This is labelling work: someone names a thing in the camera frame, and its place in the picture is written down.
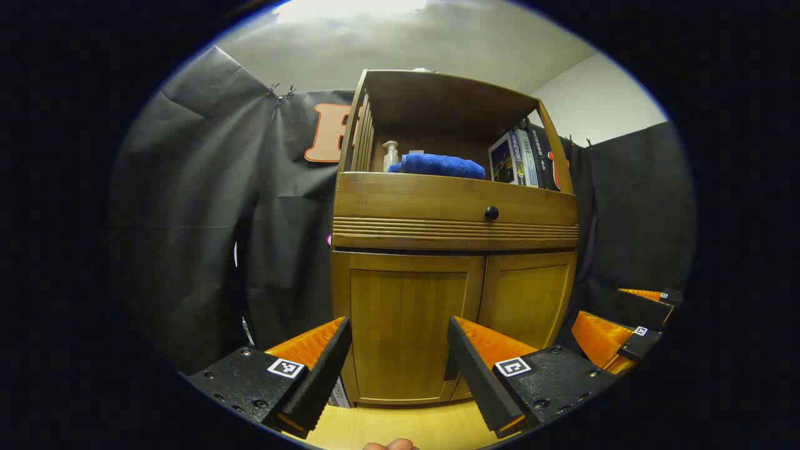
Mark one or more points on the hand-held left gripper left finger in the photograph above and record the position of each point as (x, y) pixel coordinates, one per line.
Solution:
(325, 375)

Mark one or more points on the black round drawer knob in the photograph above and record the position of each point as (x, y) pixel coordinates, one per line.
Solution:
(492, 213)

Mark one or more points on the white spine book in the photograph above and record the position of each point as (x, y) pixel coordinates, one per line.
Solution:
(528, 159)

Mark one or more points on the wooden shoe cabinet door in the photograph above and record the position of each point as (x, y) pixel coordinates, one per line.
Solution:
(400, 312)
(531, 294)

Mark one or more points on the black backdrop cloth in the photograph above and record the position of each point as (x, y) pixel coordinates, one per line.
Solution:
(206, 219)

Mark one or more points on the black spine book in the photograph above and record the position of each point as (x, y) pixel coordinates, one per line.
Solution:
(545, 156)

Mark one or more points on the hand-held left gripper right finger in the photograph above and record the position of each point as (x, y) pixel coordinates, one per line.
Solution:
(475, 381)

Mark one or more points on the blue folded towel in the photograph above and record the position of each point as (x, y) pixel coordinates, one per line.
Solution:
(437, 165)

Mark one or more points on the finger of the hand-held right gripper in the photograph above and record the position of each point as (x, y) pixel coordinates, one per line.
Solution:
(644, 309)
(644, 344)

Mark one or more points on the book with dark picture cover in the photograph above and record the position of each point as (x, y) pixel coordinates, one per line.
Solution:
(503, 162)

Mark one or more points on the wooden double-door shoe cabinet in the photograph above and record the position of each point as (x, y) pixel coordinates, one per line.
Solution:
(437, 106)

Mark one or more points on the light blue standing book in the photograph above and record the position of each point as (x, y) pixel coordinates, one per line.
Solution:
(340, 394)

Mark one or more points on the clear pump bottle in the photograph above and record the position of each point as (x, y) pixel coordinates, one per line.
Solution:
(390, 159)

